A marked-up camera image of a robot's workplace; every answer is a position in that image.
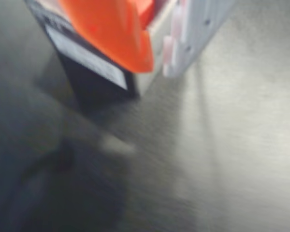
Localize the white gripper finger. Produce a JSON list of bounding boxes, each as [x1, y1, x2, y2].
[[162, 0, 233, 78]]

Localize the white cardboard box black label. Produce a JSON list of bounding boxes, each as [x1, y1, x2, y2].
[[23, 0, 183, 110]]

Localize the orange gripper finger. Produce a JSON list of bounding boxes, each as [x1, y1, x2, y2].
[[58, 0, 155, 73]]

